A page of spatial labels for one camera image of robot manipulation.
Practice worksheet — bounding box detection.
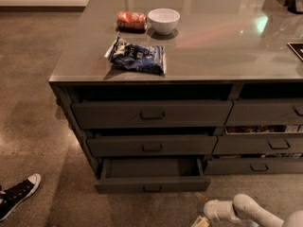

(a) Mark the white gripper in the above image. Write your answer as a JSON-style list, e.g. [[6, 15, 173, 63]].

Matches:
[[191, 200, 242, 227]]

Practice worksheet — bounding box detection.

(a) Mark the grey drawer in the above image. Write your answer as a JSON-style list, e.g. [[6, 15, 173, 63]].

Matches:
[[86, 134, 217, 157], [72, 100, 232, 129], [205, 158, 303, 175], [96, 156, 210, 194], [226, 99, 303, 126], [213, 136, 303, 155]]

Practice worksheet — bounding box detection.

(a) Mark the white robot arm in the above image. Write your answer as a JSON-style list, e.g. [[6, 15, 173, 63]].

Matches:
[[191, 194, 303, 227]]

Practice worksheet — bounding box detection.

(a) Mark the grey drawer cabinet island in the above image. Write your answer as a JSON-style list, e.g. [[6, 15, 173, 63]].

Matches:
[[50, 0, 303, 177]]

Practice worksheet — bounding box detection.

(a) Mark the blue chip bag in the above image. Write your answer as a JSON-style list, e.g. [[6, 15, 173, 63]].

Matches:
[[104, 37, 167, 75]]

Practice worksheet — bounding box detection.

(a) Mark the black white sneaker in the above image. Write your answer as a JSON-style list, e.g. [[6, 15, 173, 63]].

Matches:
[[0, 173, 42, 221]]

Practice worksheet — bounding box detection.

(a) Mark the black framed tablet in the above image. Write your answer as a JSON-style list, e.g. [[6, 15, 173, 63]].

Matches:
[[288, 43, 303, 61]]

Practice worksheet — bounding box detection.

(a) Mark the white ceramic bowl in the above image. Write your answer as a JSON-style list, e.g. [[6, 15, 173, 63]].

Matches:
[[148, 9, 180, 35]]

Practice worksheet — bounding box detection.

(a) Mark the orange soda can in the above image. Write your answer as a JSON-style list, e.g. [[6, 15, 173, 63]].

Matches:
[[116, 11, 146, 30]]

